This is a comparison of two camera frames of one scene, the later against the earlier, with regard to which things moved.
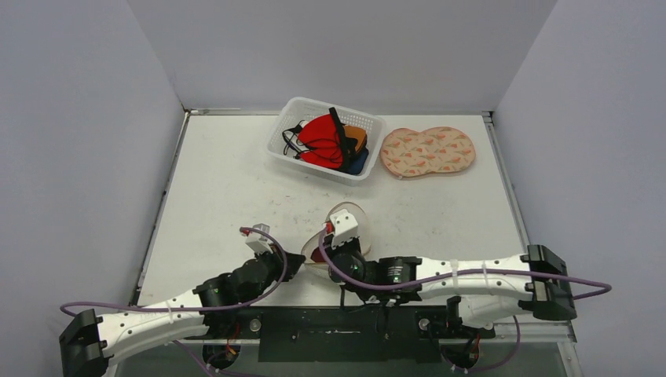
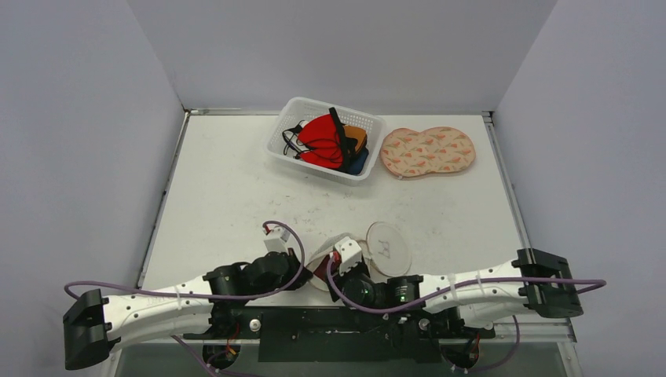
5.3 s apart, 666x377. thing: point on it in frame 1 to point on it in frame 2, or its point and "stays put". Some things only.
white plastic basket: [300, 107] stays put
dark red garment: [317, 256] to [320, 271]
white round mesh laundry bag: [363, 228] to [386, 252]
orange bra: [358, 133] stays put
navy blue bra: [353, 162] stays put
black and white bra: [290, 138] stays put
